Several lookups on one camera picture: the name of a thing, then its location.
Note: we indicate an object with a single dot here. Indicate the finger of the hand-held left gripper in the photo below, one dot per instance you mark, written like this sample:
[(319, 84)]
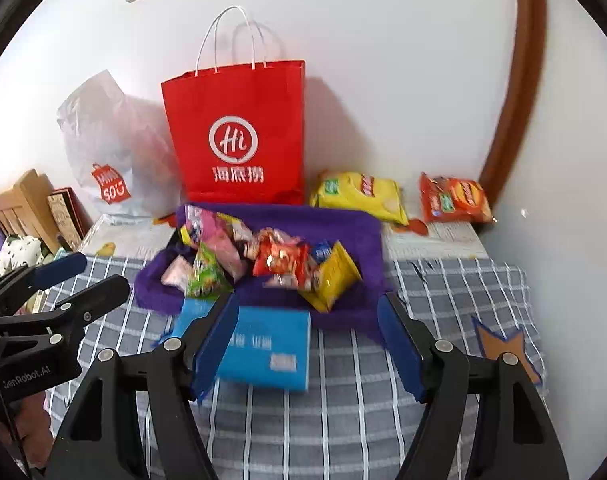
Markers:
[(98, 295), (58, 270)]

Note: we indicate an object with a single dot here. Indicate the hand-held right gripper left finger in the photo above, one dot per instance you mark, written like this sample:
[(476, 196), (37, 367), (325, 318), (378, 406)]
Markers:
[(216, 345)]

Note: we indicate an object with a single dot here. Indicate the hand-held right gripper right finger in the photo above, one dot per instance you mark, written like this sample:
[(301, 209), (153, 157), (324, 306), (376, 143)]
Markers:
[(401, 350)]

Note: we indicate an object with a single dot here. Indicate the blue tissue box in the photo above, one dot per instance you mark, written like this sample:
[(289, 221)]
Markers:
[(273, 340)]

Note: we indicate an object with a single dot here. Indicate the green snack packet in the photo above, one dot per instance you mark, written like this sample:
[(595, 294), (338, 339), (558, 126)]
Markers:
[(206, 275)]

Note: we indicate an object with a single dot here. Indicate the pale pink snack packet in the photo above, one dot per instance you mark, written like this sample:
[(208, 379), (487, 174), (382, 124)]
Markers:
[(176, 272)]

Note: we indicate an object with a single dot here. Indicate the pink triangular snack packet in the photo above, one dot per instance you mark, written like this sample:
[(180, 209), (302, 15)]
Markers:
[(228, 255)]

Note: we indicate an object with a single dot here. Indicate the yellow triangular snack packet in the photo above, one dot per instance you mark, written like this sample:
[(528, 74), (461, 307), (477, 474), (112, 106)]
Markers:
[(333, 275)]

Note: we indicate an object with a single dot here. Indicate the red orange snack packet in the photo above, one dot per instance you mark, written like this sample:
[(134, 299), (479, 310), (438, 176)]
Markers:
[(278, 260)]

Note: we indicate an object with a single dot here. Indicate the pink white snack packet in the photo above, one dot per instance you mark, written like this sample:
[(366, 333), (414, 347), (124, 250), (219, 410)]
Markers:
[(241, 232)]

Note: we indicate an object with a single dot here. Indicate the pink yellow snack packet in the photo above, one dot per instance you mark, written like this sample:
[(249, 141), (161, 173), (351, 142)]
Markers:
[(208, 227)]

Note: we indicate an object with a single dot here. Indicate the small blue candy wrapper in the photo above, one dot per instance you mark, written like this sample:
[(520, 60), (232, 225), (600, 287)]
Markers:
[(322, 252)]

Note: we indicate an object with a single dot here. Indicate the white floral cloth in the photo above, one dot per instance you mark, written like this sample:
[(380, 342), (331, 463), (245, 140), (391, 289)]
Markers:
[(18, 255)]

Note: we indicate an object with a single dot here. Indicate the patterned flat box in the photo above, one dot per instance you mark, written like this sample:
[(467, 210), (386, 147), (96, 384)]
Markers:
[(63, 215)]

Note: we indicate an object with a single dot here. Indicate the grey checked cloth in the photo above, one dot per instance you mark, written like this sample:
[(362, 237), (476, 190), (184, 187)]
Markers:
[(358, 410)]

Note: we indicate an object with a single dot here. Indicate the wooden bed headboard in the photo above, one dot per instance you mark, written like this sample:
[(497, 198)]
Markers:
[(23, 195)]

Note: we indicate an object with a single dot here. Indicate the purple towel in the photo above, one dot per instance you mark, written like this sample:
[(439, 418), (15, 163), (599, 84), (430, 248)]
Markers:
[(353, 240)]

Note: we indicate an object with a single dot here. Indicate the white plastic shopping bag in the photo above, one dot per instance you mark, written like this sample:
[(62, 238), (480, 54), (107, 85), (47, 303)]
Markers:
[(128, 160)]

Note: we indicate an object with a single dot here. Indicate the orange chip bag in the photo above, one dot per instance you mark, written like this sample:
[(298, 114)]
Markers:
[(453, 200)]

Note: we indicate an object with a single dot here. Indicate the yellow chip bag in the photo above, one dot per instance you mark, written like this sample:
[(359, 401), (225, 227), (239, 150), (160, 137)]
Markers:
[(358, 195)]

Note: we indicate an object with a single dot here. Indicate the red paper bag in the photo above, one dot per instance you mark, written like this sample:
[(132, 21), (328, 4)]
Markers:
[(233, 110)]

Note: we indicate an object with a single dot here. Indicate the brown wooden door frame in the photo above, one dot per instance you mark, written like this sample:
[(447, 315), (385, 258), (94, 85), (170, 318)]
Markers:
[(518, 85)]

